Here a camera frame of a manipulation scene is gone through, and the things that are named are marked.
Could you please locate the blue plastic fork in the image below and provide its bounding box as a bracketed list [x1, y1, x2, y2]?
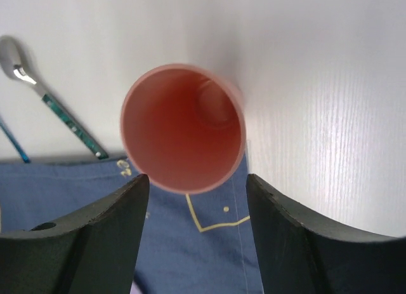
[0, 119, 30, 163]

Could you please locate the orange plastic cup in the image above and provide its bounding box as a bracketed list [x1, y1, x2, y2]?
[121, 63, 246, 194]

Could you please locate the metal spoon teal handle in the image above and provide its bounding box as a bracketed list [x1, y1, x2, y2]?
[1, 36, 108, 160]

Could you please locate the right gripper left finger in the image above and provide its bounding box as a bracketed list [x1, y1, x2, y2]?
[1, 175, 150, 293]

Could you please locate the blue embroidered cloth placemat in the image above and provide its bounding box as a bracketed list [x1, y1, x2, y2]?
[1, 158, 263, 293]

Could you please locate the purple plastic plate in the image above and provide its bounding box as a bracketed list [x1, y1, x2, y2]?
[129, 283, 143, 294]

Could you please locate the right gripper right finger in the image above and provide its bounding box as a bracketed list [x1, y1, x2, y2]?
[246, 174, 405, 293]

